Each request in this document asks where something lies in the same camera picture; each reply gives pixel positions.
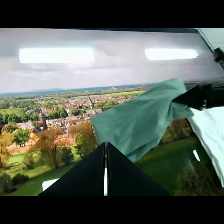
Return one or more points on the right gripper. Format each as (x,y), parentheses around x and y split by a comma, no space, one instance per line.
(215,96)

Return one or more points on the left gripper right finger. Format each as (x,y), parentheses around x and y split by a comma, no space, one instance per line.
(128,178)

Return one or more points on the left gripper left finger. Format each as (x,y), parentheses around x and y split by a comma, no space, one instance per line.
(85,176)

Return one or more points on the green garment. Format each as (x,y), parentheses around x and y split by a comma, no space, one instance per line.
(140,120)

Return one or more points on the white garment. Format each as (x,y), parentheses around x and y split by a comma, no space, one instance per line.
(210,136)

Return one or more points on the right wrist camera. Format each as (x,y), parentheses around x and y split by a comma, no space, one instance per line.
(219,57)

